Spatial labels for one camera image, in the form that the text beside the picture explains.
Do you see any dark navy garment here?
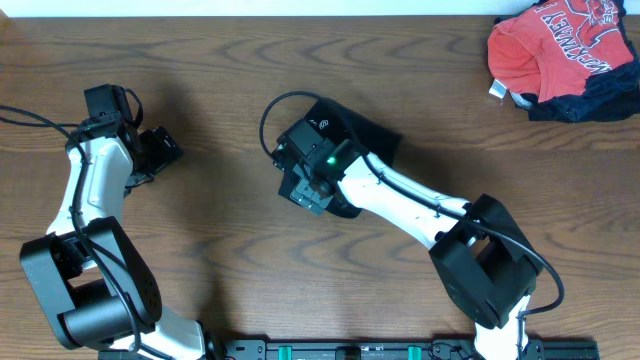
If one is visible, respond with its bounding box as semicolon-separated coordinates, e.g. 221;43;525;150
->
511;1;639;123

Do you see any red printed t-shirt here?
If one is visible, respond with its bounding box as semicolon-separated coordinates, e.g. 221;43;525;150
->
488;0;634;102

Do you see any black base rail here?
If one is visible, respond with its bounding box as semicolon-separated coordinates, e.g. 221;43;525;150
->
99;337;601;360

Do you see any black t-shirt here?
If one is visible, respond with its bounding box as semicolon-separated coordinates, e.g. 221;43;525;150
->
292;99;402;219

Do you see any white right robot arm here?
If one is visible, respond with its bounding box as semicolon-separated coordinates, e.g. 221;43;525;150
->
272;150;547;359

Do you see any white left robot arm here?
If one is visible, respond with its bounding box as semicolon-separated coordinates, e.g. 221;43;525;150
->
19;127;211;359

